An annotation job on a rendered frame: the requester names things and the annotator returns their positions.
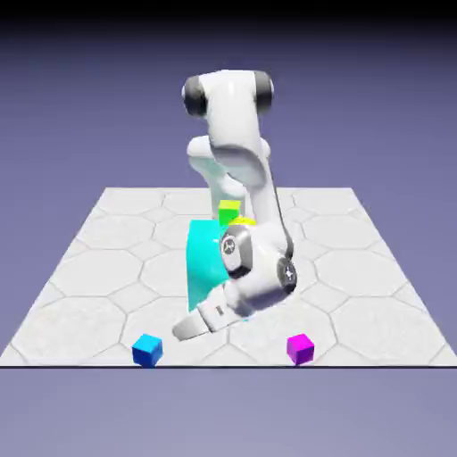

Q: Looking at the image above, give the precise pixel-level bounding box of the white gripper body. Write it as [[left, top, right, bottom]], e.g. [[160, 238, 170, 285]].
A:
[[171, 309, 214, 343]]

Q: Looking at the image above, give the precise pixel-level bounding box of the small blue cube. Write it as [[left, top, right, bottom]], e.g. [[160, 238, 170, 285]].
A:
[[130, 333, 164, 368]]

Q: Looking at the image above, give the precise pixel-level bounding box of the small magenta cube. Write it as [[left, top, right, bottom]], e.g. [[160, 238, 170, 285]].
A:
[[286, 333, 316, 367]]

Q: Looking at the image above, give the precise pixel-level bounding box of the small green cube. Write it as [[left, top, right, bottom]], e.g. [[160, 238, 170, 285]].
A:
[[217, 199, 243, 228]]

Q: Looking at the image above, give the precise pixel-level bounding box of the large cyan box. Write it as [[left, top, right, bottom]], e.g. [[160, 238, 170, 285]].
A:
[[187, 219, 250, 322]]

